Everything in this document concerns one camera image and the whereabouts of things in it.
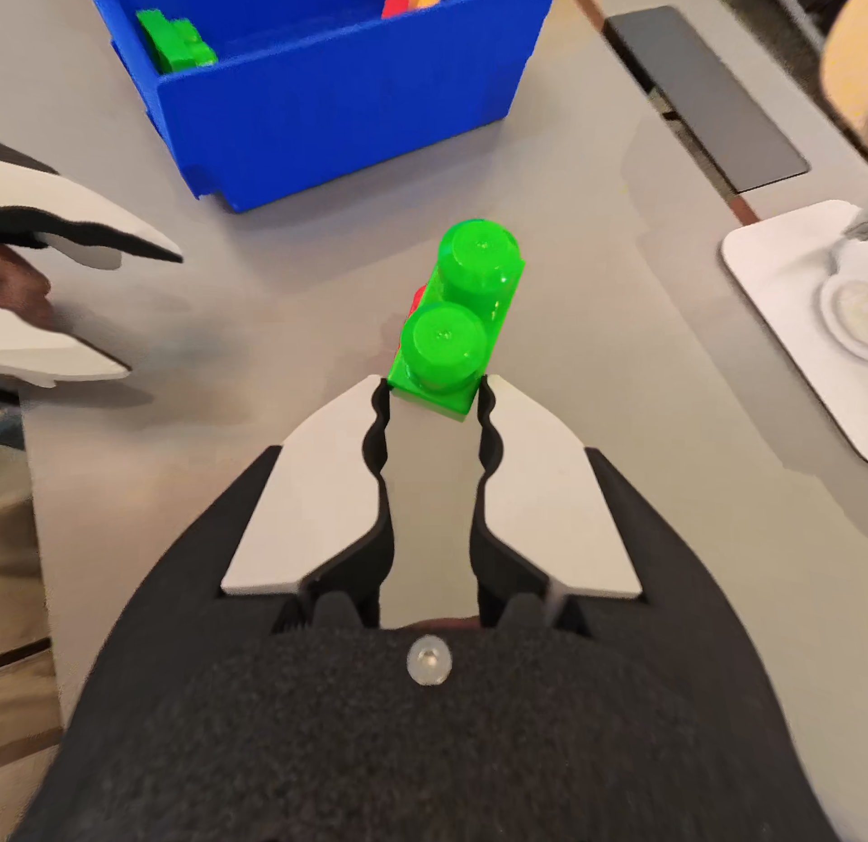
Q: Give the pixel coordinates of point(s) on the blue plastic bin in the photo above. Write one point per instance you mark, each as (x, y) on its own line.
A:
(353, 96)

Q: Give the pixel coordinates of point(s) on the person's left hand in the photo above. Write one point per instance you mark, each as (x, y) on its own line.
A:
(21, 286)

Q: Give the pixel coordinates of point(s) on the red toy block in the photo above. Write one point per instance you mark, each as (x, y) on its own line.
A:
(418, 300)

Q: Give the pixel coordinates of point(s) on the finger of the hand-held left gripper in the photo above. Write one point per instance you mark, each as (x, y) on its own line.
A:
(68, 211)
(48, 357)

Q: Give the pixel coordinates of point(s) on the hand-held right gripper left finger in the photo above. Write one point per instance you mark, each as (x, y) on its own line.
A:
(309, 510)

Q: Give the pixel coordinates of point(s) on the white document stand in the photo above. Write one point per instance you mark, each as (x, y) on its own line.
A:
(800, 286)

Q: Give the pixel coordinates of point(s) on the black inset table panel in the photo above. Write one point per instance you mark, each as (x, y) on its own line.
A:
(705, 96)

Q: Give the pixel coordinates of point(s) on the green double toy block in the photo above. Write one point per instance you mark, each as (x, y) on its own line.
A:
(455, 333)

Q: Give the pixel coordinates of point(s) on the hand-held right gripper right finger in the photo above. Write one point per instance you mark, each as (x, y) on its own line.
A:
(554, 510)

